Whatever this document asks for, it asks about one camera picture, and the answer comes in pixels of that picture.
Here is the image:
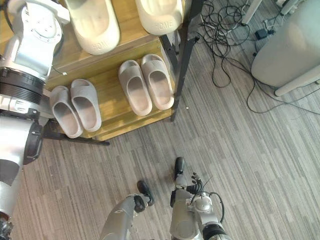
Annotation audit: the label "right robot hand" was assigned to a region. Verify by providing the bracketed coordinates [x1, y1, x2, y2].
[186, 171, 204, 195]

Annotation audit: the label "dark right robot foot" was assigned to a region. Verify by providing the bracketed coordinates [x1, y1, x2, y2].
[174, 156, 186, 180]

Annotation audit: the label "dark robot foot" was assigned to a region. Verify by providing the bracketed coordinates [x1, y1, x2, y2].
[136, 180, 155, 207]
[174, 156, 186, 180]

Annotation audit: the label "silver right robot leg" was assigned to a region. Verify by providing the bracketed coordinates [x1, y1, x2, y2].
[169, 174, 201, 240]

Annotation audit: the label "dark left robot foot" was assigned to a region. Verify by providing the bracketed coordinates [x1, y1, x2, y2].
[136, 180, 155, 207]

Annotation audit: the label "beige foam slipper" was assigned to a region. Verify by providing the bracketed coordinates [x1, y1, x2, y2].
[118, 59, 153, 117]
[140, 53, 175, 111]

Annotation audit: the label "taupe foam slipper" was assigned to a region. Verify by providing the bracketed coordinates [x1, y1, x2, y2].
[70, 78, 103, 133]
[49, 85, 84, 139]

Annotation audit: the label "white furniture base bar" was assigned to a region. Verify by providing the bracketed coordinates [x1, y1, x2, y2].
[274, 64, 320, 97]

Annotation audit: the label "black power adapter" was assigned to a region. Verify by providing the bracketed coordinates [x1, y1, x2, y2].
[254, 28, 270, 40]

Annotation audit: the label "cream slipper with HOME print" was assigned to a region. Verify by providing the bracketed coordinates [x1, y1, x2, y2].
[134, 0, 184, 35]

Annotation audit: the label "white table leg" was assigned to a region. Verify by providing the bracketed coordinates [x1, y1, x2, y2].
[241, 0, 263, 25]

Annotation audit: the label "plain cream slipper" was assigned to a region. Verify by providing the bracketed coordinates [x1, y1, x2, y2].
[63, 0, 121, 56]

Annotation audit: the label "white power strip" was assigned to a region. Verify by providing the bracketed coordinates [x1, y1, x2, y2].
[279, 0, 300, 16]

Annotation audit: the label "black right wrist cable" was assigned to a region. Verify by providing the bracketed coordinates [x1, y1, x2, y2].
[209, 191, 225, 224]

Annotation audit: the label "long black floor cable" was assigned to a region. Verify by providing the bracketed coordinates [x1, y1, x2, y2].
[246, 63, 320, 115]

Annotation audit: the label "wooden shoe rack, black frame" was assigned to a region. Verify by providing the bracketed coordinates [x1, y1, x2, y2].
[41, 0, 206, 147]

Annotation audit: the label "tangled black cables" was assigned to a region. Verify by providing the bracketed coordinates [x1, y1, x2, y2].
[198, 0, 258, 88]

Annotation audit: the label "thin black cable, white tip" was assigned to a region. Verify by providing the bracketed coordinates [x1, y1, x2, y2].
[51, 37, 68, 76]

